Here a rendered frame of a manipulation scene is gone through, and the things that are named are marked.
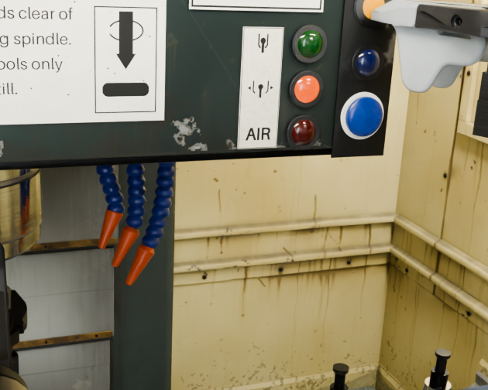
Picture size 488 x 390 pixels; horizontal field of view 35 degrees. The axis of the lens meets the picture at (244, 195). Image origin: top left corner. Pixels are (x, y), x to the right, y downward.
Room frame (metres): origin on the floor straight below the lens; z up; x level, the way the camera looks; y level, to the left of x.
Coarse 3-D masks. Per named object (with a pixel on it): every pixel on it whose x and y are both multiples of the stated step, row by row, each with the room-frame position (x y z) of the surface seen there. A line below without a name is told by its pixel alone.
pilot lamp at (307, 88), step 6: (306, 78) 0.54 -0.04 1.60; (312, 78) 0.55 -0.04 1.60; (300, 84) 0.54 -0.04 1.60; (306, 84) 0.54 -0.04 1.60; (312, 84) 0.55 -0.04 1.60; (318, 84) 0.55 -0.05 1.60; (294, 90) 0.54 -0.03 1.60; (300, 90) 0.54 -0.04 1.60; (306, 90) 0.54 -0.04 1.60; (312, 90) 0.54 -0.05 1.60; (318, 90) 0.55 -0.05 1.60; (300, 96) 0.54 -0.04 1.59; (306, 96) 0.54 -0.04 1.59; (312, 96) 0.55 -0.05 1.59; (306, 102) 0.55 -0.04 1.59
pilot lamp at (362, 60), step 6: (360, 54) 0.56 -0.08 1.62; (366, 54) 0.56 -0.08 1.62; (372, 54) 0.56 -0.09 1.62; (378, 54) 0.57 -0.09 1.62; (360, 60) 0.56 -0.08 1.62; (366, 60) 0.56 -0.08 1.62; (372, 60) 0.56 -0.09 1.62; (378, 60) 0.56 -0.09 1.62; (360, 66) 0.56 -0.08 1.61; (366, 66) 0.56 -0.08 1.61; (372, 66) 0.56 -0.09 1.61; (378, 66) 0.57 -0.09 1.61; (360, 72) 0.56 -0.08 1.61; (366, 72) 0.56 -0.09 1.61; (372, 72) 0.56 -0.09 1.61
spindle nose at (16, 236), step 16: (0, 176) 0.60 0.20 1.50; (16, 176) 0.62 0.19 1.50; (32, 176) 0.64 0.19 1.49; (0, 192) 0.60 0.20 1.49; (16, 192) 0.62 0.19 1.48; (32, 192) 0.64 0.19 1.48; (0, 208) 0.60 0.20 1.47; (16, 208) 0.62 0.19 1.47; (32, 208) 0.64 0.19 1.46; (0, 224) 0.60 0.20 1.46; (16, 224) 0.61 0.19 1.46; (32, 224) 0.64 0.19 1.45; (0, 240) 0.60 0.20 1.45; (16, 240) 0.62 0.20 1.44; (32, 240) 0.64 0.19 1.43
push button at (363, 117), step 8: (352, 104) 0.56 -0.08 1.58; (360, 104) 0.56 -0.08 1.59; (368, 104) 0.56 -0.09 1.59; (376, 104) 0.56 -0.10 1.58; (352, 112) 0.56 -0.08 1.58; (360, 112) 0.56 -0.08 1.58; (368, 112) 0.56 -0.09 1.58; (376, 112) 0.56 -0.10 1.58; (352, 120) 0.56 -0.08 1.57; (360, 120) 0.56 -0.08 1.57; (368, 120) 0.56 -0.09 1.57; (376, 120) 0.56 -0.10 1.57; (352, 128) 0.56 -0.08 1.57; (360, 128) 0.56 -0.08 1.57; (368, 128) 0.56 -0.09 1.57; (376, 128) 0.56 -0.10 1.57; (360, 136) 0.56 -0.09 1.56
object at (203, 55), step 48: (336, 0) 0.56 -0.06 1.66; (192, 48) 0.52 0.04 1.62; (240, 48) 0.53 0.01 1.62; (288, 48) 0.54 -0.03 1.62; (336, 48) 0.56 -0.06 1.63; (192, 96) 0.52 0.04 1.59; (288, 96) 0.55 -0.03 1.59; (0, 144) 0.47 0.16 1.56; (48, 144) 0.48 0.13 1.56; (96, 144) 0.50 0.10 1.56; (144, 144) 0.51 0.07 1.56; (192, 144) 0.52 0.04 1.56; (288, 144) 0.55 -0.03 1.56
